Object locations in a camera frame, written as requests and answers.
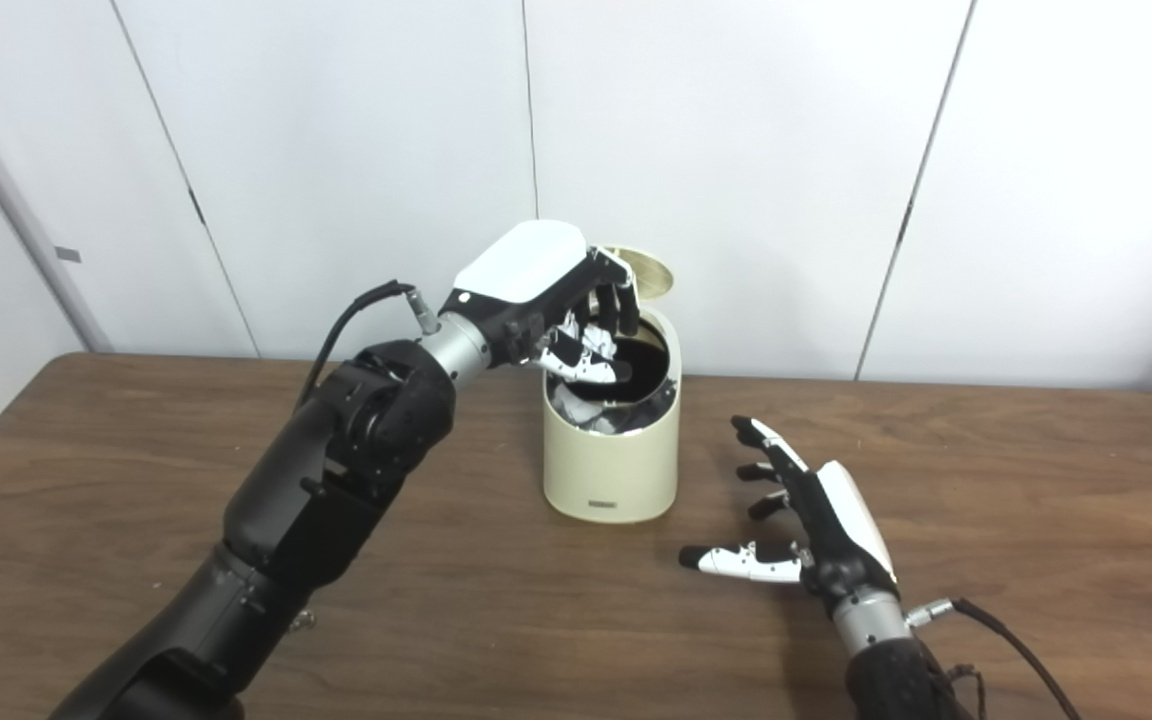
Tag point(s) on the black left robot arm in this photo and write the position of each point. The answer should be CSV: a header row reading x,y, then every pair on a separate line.
x,y
316,500

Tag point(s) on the gray wall corner post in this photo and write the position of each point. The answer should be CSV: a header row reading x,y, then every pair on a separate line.
x,y
26,210

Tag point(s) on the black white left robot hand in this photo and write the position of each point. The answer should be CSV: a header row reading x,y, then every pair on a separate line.
x,y
526,265

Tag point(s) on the cream round bin lid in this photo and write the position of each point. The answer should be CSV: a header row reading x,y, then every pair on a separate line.
x,y
651,272

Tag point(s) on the small gray wall tag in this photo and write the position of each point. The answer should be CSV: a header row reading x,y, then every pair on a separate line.
x,y
68,254

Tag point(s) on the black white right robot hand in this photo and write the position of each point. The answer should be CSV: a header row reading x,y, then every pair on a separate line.
x,y
841,530

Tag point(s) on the cream-colored cylindrical bin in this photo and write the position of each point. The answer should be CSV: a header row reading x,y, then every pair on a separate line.
x,y
611,470

